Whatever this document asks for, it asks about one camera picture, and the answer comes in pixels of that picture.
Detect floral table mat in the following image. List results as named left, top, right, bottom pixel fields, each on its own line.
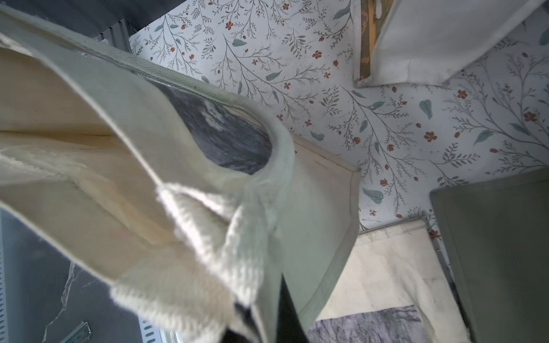
left=130, top=1, right=548, bottom=240

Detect white tote bag yellow handles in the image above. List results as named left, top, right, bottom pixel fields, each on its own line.
left=350, top=0, right=543, bottom=88

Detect cream canvas bag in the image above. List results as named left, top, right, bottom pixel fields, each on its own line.
left=1, top=5, right=360, bottom=342

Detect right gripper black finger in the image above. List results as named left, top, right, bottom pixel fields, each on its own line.
left=276, top=277, right=309, bottom=343

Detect olive green tote bag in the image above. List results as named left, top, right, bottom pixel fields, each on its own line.
left=430, top=169, right=548, bottom=342

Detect cream canvas bag painting print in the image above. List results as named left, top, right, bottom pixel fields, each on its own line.
left=307, top=219, right=470, bottom=342

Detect loose aluminium rail piece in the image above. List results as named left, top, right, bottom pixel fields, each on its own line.
left=60, top=322, right=92, bottom=343

